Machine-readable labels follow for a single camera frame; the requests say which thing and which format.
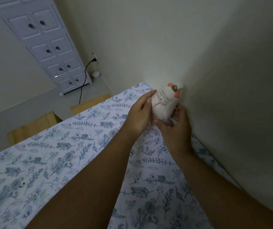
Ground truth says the person's left hand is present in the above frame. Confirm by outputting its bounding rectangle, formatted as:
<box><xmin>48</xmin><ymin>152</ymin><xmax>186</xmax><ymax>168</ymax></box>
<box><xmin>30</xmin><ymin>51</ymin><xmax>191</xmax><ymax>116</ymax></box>
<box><xmin>123</xmin><ymin>90</ymin><xmax>157</xmax><ymax>141</ymax></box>

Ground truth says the person's right hand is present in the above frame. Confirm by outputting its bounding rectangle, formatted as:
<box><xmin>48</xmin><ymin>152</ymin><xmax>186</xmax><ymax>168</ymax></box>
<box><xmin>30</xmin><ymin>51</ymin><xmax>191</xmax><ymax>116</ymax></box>
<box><xmin>153</xmin><ymin>104</ymin><xmax>195</xmax><ymax>156</ymax></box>

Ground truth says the white cat figurine lamp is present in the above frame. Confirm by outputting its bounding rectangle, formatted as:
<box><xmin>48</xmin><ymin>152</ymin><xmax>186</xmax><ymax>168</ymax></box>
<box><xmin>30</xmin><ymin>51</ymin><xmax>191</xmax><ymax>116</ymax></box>
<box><xmin>151</xmin><ymin>81</ymin><xmax>184</xmax><ymax>123</ymax></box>

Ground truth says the person's left forearm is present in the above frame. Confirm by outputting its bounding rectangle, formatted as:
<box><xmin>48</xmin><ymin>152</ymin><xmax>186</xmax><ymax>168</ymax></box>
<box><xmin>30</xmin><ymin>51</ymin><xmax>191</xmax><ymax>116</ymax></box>
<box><xmin>24</xmin><ymin>128</ymin><xmax>140</xmax><ymax>229</ymax></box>

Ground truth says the person's right forearm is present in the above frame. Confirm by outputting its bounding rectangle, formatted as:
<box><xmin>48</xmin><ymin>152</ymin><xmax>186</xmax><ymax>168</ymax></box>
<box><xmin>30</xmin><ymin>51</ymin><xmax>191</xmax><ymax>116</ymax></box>
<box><xmin>171</xmin><ymin>146</ymin><xmax>273</xmax><ymax>229</ymax></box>

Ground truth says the small wooden stool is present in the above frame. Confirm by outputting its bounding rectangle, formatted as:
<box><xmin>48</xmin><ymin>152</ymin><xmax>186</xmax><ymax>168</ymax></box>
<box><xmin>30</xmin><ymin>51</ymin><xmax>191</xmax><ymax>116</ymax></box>
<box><xmin>70</xmin><ymin>93</ymin><xmax>112</xmax><ymax>117</ymax></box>

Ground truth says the blue floral tablecloth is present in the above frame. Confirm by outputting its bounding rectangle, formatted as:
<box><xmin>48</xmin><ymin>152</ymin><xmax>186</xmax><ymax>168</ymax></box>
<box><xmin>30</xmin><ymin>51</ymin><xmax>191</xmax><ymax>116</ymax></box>
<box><xmin>0</xmin><ymin>81</ymin><xmax>242</xmax><ymax>229</ymax></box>

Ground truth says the large wooden stool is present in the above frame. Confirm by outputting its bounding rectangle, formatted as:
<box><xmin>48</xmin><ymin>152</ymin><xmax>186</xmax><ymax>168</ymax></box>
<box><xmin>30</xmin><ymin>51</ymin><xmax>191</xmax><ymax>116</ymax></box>
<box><xmin>6</xmin><ymin>111</ymin><xmax>63</xmax><ymax>146</ymax></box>

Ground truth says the white drawer cabinet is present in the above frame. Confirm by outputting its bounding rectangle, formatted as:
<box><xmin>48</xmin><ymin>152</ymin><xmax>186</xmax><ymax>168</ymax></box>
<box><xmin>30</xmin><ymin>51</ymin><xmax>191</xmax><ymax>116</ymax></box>
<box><xmin>0</xmin><ymin>0</ymin><xmax>92</xmax><ymax>96</ymax></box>

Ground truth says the black power cable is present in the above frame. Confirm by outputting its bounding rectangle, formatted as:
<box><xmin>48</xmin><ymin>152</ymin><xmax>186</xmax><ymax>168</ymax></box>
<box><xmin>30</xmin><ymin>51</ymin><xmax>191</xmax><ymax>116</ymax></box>
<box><xmin>79</xmin><ymin>58</ymin><xmax>97</xmax><ymax>105</ymax></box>

